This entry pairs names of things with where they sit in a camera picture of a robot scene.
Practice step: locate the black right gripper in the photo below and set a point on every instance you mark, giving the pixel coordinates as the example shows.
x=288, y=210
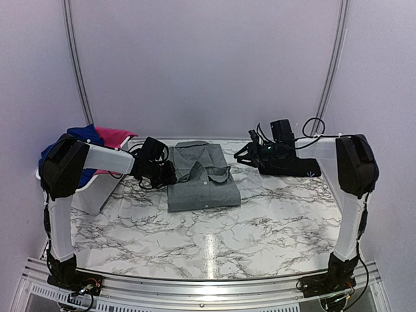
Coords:
x=251, y=151

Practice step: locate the black t-shirt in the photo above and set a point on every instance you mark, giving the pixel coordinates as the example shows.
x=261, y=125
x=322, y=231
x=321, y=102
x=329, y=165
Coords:
x=291, y=167

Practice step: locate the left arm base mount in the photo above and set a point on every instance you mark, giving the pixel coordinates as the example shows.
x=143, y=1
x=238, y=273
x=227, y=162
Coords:
x=78, y=282

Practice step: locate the pink garment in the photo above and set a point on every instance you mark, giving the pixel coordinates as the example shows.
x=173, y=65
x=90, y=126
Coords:
x=114, y=138

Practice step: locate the right aluminium corner post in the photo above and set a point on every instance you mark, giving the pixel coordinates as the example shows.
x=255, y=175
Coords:
x=335, y=58

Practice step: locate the white plastic laundry basket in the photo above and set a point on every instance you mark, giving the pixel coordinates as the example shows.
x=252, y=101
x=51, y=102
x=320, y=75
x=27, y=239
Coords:
x=95, y=193

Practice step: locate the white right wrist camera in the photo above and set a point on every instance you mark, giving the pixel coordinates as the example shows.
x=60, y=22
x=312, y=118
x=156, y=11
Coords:
x=257, y=135

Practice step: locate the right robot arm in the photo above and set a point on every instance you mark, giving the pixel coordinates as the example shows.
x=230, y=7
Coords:
x=356, y=173

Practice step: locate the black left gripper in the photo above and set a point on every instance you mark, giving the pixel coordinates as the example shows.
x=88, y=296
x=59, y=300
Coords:
x=169, y=177

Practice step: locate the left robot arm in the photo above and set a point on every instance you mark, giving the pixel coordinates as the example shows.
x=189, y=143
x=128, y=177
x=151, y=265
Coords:
x=60, y=173

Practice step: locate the aluminium corner post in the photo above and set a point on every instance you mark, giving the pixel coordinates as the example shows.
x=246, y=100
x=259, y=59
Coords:
x=335, y=58
x=76, y=62

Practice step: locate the grey garment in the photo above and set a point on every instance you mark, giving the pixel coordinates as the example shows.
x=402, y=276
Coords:
x=204, y=178

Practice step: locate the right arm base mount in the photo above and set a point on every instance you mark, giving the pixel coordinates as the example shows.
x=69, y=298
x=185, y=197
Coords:
x=323, y=284

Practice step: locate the left aluminium corner post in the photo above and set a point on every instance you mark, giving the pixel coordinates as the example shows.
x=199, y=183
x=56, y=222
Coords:
x=76, y=62

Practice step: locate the aluminium front frame rail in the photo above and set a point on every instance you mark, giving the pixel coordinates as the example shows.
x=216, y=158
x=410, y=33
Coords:
x=128, y=293

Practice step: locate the blue garment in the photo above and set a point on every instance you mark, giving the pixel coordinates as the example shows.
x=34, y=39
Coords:
x=81, y=133

